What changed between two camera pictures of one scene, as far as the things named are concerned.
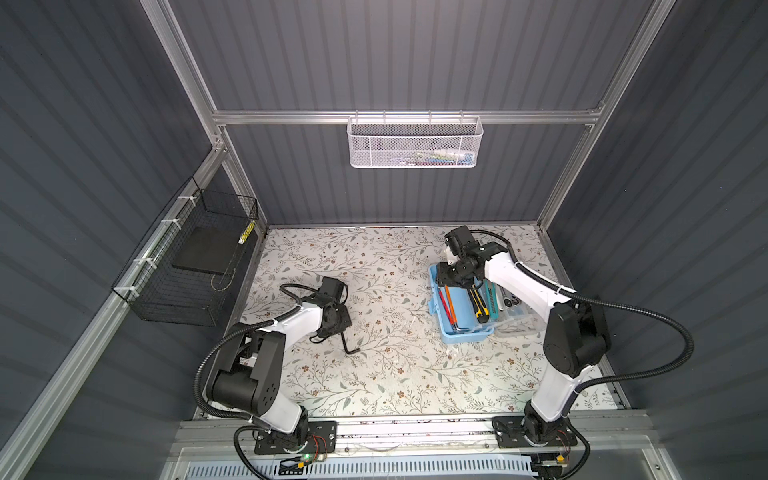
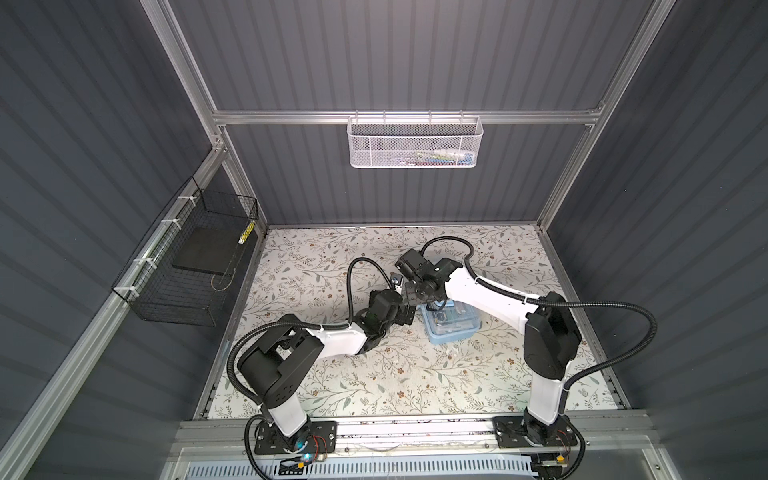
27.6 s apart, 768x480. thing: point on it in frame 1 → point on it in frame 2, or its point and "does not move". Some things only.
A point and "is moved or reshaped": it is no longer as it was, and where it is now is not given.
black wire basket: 182,272 does not move
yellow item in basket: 247,232 does not move
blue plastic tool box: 463,312 is moved or reshaped
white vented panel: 442,469 does not move
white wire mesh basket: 407,142 does not move
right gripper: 443,279 → 409,294
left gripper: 346,321 → 402,317
